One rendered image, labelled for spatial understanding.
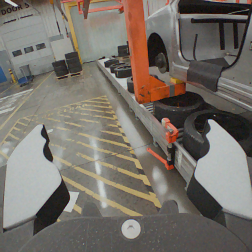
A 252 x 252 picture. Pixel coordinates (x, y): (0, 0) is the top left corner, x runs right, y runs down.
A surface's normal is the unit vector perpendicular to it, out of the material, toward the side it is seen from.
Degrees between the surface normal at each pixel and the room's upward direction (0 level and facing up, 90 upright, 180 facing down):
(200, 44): 87
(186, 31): 87
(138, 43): 90
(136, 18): 90
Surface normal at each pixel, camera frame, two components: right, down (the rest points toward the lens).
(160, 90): 0.27, 0.51
